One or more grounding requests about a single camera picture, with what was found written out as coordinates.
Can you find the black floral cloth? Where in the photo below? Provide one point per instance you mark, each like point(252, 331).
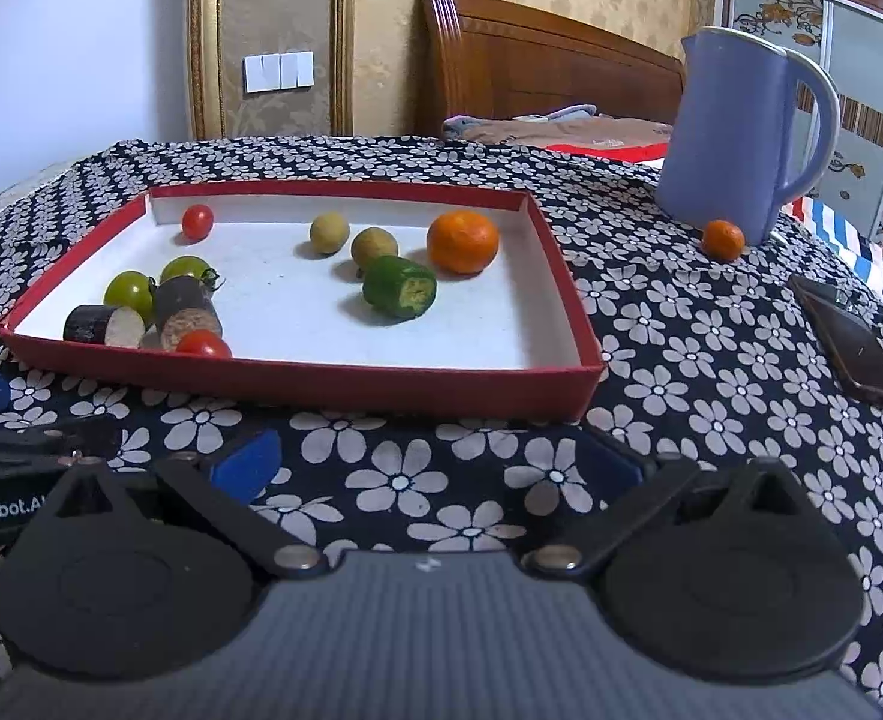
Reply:
point(711, 390)

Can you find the grey blue cloth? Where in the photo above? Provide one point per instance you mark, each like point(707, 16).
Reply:
point(569, 114)

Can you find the green cucumber piece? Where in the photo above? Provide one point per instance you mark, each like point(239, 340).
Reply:
point(393, 285)

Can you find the small orange kumquat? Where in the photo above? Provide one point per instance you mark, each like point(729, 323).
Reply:
point(723, 240)

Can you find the red cardboard tray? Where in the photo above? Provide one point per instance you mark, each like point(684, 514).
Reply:
point(381, 315)

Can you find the dark sugarcane piece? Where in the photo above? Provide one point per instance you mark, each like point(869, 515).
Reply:
point(96, 322)
point(183, 307)

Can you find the tan longan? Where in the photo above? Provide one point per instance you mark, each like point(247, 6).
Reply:
point(374, 246)
point(329, 234)

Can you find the painted glass wardrobe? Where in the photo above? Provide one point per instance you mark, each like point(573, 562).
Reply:
point(876, 52)

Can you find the large orange mandarin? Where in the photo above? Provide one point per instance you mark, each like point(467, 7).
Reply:
point(462, 241)

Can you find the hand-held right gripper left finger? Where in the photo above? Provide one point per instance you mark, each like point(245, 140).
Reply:
point(246, 465)

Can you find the green tomato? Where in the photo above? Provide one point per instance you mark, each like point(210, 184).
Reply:
point(186, 270)
point(128, 296)

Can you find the gold framed wall panel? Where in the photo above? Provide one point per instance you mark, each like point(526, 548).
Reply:
point(203, 37)

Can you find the dark smartphone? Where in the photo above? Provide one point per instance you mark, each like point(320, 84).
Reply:
point(854, 345)

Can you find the wooden headboard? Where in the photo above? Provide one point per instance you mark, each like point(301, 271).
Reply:
point(531, 52)

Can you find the white light switch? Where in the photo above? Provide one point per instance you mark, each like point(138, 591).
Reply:
point(279, 72)

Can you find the beige patterned bedsheet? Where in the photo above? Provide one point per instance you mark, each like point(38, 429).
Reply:
point(6, 195)

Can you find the red cherry tomato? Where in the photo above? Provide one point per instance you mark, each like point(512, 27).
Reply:
point(203, 346)
point(197, 222)

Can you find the lavender electric kettle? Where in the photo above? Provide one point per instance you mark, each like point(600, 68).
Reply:
point(726, 135)

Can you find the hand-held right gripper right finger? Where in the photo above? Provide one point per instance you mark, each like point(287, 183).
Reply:
point(610, 461)

